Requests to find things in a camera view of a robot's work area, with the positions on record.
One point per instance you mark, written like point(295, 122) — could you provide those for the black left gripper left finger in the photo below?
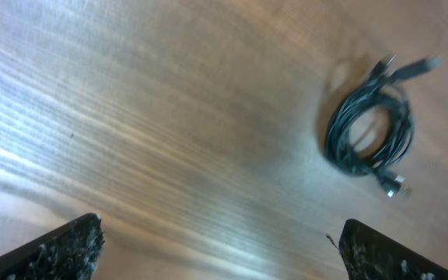
point(69, 252)

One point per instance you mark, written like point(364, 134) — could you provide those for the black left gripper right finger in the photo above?
point(369, 255)

